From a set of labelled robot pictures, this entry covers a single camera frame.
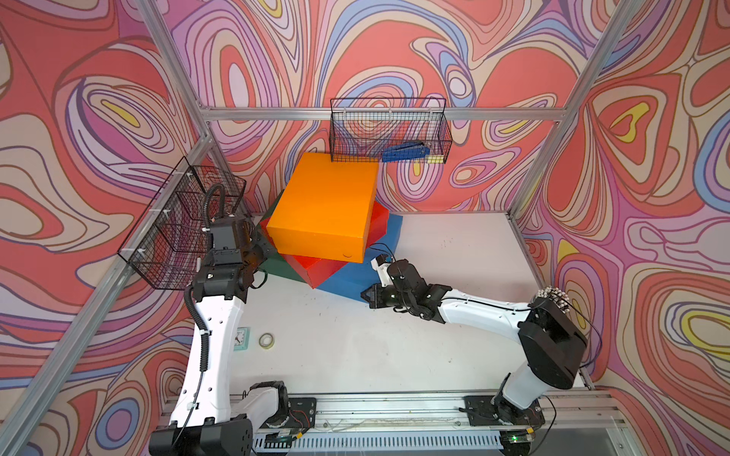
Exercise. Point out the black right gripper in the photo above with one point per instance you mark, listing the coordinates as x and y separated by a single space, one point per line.
376 301

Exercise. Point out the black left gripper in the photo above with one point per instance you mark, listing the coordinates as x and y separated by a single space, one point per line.
264 246

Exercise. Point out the green shoebox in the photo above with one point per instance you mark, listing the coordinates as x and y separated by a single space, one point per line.
275 264

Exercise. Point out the blue shoebox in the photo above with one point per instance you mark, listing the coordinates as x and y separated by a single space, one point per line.
354 278

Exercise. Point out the orange shoebox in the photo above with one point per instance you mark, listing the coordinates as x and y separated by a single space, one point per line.
325 209

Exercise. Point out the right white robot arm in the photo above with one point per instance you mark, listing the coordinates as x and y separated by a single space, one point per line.
552 344

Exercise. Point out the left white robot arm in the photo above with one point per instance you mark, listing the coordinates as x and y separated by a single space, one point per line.
205 421

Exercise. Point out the mint green small clock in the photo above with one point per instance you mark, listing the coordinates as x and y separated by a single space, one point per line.
241 340

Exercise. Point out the tape roll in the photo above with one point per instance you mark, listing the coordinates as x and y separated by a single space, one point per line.
267 341

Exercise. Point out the yellow item in basket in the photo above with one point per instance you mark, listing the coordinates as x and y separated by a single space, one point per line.
435 160

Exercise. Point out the blue tool in basket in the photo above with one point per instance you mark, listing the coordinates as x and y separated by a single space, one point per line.
408 151

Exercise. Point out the metal cup of pens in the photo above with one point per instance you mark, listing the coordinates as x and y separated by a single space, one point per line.
557 296

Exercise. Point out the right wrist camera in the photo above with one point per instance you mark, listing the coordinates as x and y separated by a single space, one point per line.
380 264

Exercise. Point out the black wire basket left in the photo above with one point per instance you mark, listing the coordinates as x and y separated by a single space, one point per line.
166 247

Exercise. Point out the black wire basket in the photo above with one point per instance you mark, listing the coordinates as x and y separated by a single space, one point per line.
361 128
166 247

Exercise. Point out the aluminium front rail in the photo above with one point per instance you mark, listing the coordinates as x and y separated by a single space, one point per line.
578 422

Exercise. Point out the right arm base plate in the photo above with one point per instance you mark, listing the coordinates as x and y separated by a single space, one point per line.
490 410

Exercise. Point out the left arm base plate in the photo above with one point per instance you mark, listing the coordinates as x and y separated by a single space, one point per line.
302 415

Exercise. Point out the black wire basket back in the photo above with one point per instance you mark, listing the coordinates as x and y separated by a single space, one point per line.
361 128

